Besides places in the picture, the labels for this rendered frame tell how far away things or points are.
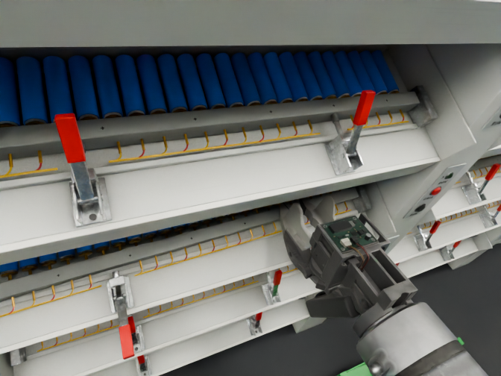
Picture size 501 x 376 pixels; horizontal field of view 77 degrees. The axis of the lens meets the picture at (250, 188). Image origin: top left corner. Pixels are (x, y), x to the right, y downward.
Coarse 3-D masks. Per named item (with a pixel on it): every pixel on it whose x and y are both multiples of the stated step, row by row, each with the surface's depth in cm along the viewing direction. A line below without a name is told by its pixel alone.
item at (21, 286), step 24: (336, 192) 54; (264, 216) 48; (168, 240) 43; (192, 240) 44; (240, 240) 47; (72, 264) 38; (96, 264) 39; (120, 264) 40; (168, 264) 43; (0, 288) 36; (24, 288) 36; (72, 288) 39
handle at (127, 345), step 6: (120, 300) 39; (120, 306) 38; (120, 312) 38; (126, 312) 38; (120, 318) 38; (126, 318) 38; (120, 324) 37; (126, 324) 37; (120, 330) 37; (126, 330) 37; (120, 336) 36; (126, 336) 36; (126, 342) 36; (132, 342) 36; (126, 348) 36; (132, 348) 36; (126, 354) 35; (132, 354) 35
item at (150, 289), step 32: (384, 224) 54; (96, 256) 42; (160, 256) 44; (224, 256) 47; (256, 256) 48; (288, 256) 50; (96, 288) 40; (160, 288) 43; (192, 288) 44; (0, 320) 36; (32, 320) 37; (64, 320) 38; (96, 320) 39; (0, 352) 35
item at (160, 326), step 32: (224, 288) 61; (256, 288) 64; (288, 288) 66; (128, 320) 49; (160, 320) 57; (192, 320) 59; (224, 320) 60; (32, 352) 50; (64, 352) 51; (96, 352) 53
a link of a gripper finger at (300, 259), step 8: (288, 232) 44; (288, 240) 44; (288, 248) 43; (296, 248) 42; (296, 256) 41; (304, 256) 41; (296, 264) 41; (304, 264) 41; (304, 272) 40; (312, 272) 40
